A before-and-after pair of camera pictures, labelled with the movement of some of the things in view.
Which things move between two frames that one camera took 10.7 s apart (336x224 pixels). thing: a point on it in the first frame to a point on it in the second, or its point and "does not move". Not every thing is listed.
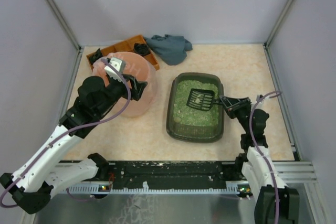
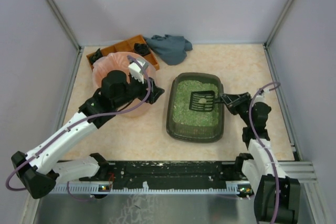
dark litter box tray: x=187 y=124 does not move
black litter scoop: x=202 y=99 does not move
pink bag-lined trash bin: x=138 y=67 does not move
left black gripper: x=129 y=85 to x=146 y=93
